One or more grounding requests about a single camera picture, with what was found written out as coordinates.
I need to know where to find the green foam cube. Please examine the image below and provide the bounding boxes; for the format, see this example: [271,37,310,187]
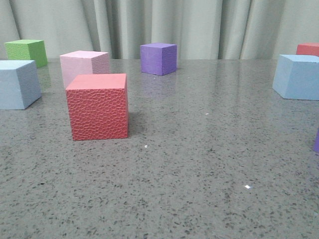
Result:
[4,39,48,68]

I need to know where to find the front red foam cube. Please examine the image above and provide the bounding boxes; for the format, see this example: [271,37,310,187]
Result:
[66,73,129,140]

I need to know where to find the grey curtain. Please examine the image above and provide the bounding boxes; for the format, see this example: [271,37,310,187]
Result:
[0,0,319,60]

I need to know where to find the near purple foam cube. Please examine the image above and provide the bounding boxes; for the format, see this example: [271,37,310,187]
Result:
[313,129,319,152]

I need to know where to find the red foam cube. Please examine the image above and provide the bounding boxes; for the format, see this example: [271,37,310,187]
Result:
[296,42,319,56]
[66,73,129,140]

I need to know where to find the pink foam cube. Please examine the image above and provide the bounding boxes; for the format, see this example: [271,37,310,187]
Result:
[60,50,110,88]

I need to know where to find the far red foam cube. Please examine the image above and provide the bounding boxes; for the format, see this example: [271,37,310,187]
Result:
[296,42,319,56]

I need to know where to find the light blue foam cube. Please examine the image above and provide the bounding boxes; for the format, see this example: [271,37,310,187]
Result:
[0,60,41,110]
[272,55,319,101]

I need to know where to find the purple foam cube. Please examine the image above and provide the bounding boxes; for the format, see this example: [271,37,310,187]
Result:
[313,129,319,152]
[140,43,177,76]

